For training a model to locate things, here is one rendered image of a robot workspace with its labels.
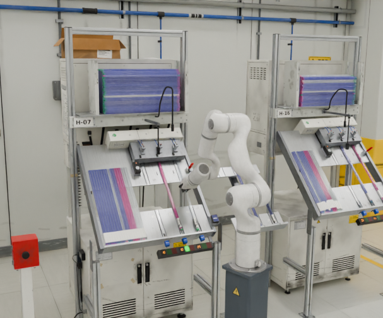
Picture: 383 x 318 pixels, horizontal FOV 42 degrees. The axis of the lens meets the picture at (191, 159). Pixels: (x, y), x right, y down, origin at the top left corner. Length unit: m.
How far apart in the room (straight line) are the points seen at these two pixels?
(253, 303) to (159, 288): 0.93
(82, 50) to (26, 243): 1.31
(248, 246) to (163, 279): 0.99
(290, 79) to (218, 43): 1.48
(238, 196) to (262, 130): 1.53
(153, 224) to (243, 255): 0.64
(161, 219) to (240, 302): 0.70
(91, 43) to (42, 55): 1.18
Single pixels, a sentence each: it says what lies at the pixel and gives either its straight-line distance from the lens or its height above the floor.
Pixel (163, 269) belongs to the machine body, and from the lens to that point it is 3.32.
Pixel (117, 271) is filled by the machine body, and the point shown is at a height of 0.43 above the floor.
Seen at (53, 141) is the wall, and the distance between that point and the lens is 4.60.
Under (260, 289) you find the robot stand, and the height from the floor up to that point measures 0.59.
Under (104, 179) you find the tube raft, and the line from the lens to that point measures 3.02.
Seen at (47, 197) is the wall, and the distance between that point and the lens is 4.69.
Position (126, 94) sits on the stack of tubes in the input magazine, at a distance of 3.12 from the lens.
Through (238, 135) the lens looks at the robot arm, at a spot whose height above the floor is 1.34.
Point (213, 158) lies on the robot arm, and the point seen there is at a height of 1.18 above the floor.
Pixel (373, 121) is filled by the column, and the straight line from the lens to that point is 5.67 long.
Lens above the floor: 1.72
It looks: 11 degrees down
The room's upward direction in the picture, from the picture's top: straight up
